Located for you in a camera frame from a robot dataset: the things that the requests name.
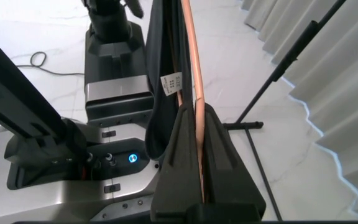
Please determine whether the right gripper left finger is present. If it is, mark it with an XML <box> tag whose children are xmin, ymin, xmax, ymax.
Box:
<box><xmin>150</xmin><ymin>101</ymin><xmax>204</xmax><ymax>222</ymax></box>

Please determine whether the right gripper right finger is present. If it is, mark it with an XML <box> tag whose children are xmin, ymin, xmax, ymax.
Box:
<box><xmin>202</xmin><ymin>102</ymin><xmax>267</xmax><ymax>222</ymax></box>

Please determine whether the pink clothes hanger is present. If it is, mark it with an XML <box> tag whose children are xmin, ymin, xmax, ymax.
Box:
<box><xmin>166</xmin><ymin>0</ymin><xmax>207</xmax><ymax>203</ymax></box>

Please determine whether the dark grey T-shirt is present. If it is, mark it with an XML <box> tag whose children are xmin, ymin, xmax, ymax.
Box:
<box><xmin>144</xmin><ymin>0</ymin><xmax>196</xmax><ymax>162</ymax></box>

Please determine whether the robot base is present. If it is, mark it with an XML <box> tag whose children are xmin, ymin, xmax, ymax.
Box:
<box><xmin>0</xmin><ymin>0</ymin><xmax>167</xmax><ymax>222</ymax></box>

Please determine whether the black clothes rack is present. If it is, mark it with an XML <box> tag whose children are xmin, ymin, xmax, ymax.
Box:
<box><xmin>221</xmin><ymin>0</ymin><xmax>348</xmax><ymax>222</ymax></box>

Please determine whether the white curtain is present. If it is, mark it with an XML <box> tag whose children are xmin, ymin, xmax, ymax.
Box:
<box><xmin>240</xmin><ymin>0</ymin><xmax>358</xmax><ymax>221</ymax></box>

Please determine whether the black cable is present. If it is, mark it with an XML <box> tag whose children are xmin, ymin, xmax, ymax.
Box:
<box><xmin>15</xmin><ymin>50</ymin><xmax>86</xmax><ymax>77</ymax></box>

